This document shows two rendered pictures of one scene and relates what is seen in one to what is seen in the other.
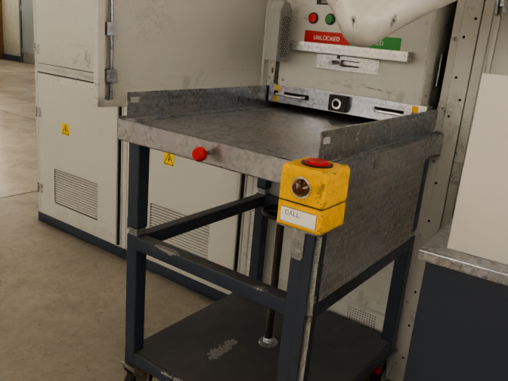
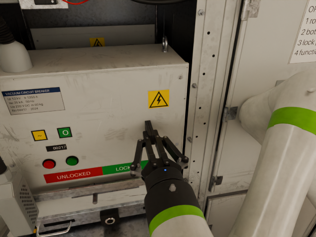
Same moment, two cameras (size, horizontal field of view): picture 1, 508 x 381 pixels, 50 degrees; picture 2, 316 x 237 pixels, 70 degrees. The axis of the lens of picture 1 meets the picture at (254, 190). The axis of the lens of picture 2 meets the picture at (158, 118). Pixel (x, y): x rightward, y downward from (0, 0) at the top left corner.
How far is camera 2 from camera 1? 133 cm
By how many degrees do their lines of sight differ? 45
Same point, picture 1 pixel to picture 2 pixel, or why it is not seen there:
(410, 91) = not seen: hidden behind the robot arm
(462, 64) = (197, 153)
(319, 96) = (86, 216)
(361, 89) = (126, 198)
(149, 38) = not seen: outside the picture
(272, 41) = (18, 223)
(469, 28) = (200, 130)
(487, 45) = (213, 138)
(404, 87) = not seen: hidden behind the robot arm
